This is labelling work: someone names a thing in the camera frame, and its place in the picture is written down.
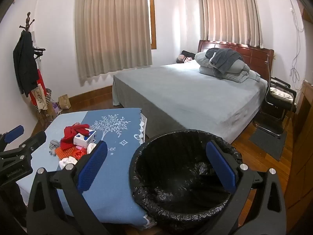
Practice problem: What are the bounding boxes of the dark bag beside bed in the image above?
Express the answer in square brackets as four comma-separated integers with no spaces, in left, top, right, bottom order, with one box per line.
[176,50,196,64]

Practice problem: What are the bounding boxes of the wooden coat rack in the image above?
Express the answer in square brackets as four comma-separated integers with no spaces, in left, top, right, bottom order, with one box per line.
[19,12,47,118]

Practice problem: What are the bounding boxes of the patterned seat cushion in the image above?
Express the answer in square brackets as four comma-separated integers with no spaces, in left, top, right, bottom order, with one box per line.
[270,86,294,101]

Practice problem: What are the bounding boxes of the red knitted cloth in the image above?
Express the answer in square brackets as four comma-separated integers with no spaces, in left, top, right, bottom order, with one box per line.
[60,124,90,151]

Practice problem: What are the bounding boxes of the bed with grey sheet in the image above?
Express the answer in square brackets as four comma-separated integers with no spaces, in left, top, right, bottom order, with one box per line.
[112,60,268,144]

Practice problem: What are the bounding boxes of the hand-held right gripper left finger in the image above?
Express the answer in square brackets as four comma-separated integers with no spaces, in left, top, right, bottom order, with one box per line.
[26,141,108,235]

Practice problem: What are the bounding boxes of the cardboard box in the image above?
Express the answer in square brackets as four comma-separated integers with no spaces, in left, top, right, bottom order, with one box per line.
[37,104,58,123]

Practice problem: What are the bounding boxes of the beige printed tote bag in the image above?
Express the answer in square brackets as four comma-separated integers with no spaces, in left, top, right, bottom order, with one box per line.
[31,83,48,110]

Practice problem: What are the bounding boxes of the dark wooden headboard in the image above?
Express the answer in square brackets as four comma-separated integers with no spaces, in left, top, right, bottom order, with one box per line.
[198,40,275,82]

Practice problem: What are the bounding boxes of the dark grey blanket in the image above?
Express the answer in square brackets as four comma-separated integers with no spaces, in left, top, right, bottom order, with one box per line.
[205,48,245,74]

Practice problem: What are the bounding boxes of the grey floor mat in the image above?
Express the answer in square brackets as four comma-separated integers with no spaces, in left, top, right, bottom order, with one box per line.
[249,127,288,161]

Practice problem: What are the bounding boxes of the bin with black liner bag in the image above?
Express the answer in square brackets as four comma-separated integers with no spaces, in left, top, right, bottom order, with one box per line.
[129,128,245,235]

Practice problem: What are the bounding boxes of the wooden window frame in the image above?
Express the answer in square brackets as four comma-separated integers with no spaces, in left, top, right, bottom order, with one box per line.
[147,0,157,50]

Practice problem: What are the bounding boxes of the brown paper bag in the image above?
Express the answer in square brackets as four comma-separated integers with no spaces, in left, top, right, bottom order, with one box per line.
[58,94,71,110]

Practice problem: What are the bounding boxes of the light blue table cover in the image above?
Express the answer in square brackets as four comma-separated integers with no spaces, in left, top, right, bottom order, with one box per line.
[16,111,88,201]

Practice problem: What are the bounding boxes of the black office chair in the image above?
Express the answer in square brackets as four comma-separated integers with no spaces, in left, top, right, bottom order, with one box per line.
[252,54,297,137]

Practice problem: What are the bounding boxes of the narrow beige curtain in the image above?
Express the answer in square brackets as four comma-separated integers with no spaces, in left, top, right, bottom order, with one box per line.
[199,0,264,49]

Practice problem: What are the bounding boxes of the blue tree print tablecloth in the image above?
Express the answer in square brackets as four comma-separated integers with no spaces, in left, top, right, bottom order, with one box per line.
[56,108,157,230]

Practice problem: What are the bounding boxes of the red shiny wrapper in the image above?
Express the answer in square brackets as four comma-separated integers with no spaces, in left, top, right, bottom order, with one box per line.
[73,150,87,161]

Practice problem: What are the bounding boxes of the folded light grey duvet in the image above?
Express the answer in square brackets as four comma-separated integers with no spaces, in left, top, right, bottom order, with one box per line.
[195,51,261,83]

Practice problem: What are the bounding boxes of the black coat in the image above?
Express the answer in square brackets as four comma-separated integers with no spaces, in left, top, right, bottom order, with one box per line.
[13,31,40,98]

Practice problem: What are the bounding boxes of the hanging wall cables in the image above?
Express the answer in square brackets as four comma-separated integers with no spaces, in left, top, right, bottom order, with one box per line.
[286,0,305,90]

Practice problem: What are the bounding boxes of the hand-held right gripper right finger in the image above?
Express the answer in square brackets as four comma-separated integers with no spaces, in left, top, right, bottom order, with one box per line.
[205,141,287,235]

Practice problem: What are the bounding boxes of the grey cloth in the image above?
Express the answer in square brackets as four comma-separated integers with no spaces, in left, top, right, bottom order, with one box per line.
[49,139,60,157]

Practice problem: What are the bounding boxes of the white tissue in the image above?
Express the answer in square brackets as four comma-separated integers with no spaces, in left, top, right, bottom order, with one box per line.
[58,156,78,170]

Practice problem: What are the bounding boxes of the wide beige curtain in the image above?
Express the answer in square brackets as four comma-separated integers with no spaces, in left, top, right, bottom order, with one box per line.
[75,0,153,87]

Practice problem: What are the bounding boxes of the orange crochet cloth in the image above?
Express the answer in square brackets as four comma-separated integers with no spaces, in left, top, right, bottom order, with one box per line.
[54,146,81,161]

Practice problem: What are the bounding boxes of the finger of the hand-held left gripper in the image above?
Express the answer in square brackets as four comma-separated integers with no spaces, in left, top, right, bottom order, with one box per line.
[0,125,25,150]
[0,131,47,168]

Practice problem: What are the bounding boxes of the red hanging bag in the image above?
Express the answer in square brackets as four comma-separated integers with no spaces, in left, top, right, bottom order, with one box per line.
[29,69,47,103]

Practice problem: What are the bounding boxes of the white and blue box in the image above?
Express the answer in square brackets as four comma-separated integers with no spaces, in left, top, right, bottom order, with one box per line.
[73,128,96,147]

